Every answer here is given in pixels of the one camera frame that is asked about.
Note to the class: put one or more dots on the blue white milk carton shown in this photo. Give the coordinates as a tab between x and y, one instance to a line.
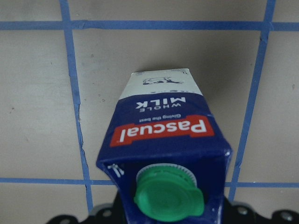
165	152

